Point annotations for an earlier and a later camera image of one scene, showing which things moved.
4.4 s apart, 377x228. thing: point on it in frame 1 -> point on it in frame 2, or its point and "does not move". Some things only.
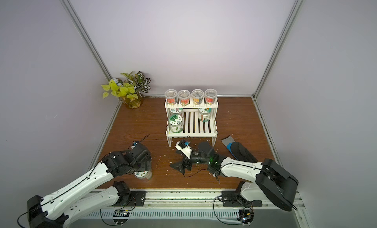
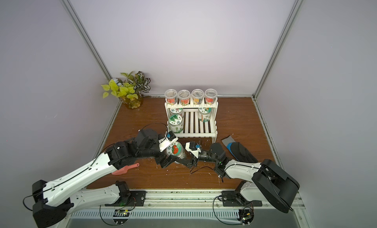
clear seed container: x=184 y=97 does not move
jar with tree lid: x=175 y=123 does not move
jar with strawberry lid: x=143 y=176 -> x=176 y=149
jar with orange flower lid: x=204 y=114 does not move
